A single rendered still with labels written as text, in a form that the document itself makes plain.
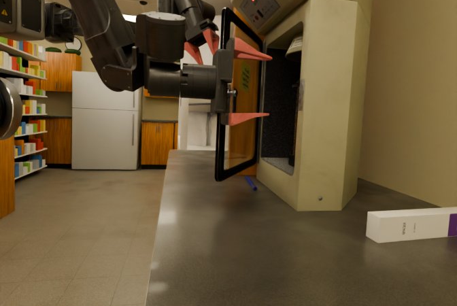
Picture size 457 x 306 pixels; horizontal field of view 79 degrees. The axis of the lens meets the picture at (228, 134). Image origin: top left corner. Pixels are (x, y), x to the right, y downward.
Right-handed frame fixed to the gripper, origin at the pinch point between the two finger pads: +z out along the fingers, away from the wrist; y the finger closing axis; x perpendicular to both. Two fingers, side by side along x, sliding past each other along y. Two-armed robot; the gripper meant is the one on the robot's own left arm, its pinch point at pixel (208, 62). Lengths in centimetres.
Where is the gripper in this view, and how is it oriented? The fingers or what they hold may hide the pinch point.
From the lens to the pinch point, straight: 77.3
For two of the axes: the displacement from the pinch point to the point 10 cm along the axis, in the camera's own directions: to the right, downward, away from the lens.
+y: -8.7, 3.6, 3.5
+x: -3.6, 0.5, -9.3
